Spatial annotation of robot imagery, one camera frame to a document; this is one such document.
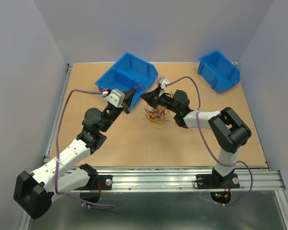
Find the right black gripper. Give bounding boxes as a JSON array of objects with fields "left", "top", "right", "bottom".
[{"left": 140, "top": 87, "right": 179, "bottom": 114}]

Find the wire bundle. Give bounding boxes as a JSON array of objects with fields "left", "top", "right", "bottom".
[{"left": 144, "top": 105, "right": 171, "bottom": 130}]

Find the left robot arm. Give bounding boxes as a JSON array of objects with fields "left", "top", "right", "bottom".
[{"left": 13, "top": 88, "right": 137, "bottom": 219}]

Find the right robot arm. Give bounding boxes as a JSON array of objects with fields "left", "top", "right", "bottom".
[{"left": 141, "top": 88, "right": 252, "bottom": 187}]

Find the large divided blue bin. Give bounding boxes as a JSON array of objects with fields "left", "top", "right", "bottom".
[{"left": 95, "top": 52, "right": 158, "bottom": 112}]

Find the small blue bin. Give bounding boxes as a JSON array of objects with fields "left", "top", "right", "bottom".
[{"left": 198, "top": 50, "right": 240, "bottom": 93}]

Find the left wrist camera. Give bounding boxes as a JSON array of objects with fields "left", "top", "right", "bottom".
[{"left": 101, "top": 89, "right": 125, "bottom": 108}]

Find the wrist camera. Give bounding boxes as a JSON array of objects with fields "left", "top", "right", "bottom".
[
  {"left": 101, "top": 89, "right": 125, "bottom": 108},
  {"left": 156, "top": 77, "right": 170, "bottom": 97}
]

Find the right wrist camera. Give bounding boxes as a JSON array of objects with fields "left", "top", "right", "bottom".
[{"left": 156, "top": 77, "right": 170, "bottom": 97}]

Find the aluminium frame rail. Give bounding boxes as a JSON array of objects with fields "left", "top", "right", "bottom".
[{"left": 54, "top": 63, "right": 285, "bottom": 193}]

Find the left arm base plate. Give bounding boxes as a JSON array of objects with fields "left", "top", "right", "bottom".
[{"left": 75, "top": 174, "right": 113, "bottom": 191}]

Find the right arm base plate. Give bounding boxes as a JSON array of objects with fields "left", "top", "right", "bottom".
[{"left": 193, "top": 173, "right": 240, "bottom": 190}]

